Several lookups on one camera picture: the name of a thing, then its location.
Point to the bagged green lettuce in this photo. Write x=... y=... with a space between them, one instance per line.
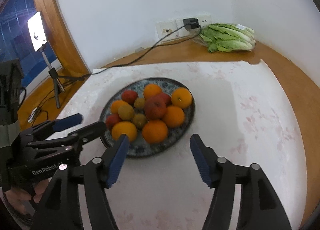
x=225 y=38

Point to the white wall plate round port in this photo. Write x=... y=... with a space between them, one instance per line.
x=165 y=31

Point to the wooden window frame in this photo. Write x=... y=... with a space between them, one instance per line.
x=57 y=32

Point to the glowing light panel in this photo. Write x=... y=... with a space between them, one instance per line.
x=37 y=31

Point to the white wall power socket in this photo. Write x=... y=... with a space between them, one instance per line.
x=203 y=21

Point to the white floral tablecloth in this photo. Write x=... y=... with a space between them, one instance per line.
x=237 y=132

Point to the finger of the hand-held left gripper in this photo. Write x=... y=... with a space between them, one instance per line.
x=92 y=131
x=67 y=122

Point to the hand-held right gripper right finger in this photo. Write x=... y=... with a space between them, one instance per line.
x=200 y=162

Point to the black and silver tripod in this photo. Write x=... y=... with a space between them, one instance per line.
x=53 y=74

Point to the red apple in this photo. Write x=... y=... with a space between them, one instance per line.
x=155 y=107
x=129 y=96
x=113 y=121
x=167 y=98

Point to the black plug-in charger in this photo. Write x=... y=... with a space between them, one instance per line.
x=191 y=23

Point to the blue patterned ceramic plate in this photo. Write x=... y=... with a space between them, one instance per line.
x=140 y=148

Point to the person's left hand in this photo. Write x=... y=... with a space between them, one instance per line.
x=17 y=198

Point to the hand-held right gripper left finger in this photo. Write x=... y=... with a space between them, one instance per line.
x=117 y=162

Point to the orange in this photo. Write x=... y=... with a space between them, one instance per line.
x=155 y=131
x=173 y=116
x=124 y=131
x=152 y=90
x=182 y=98
x=116 y=106

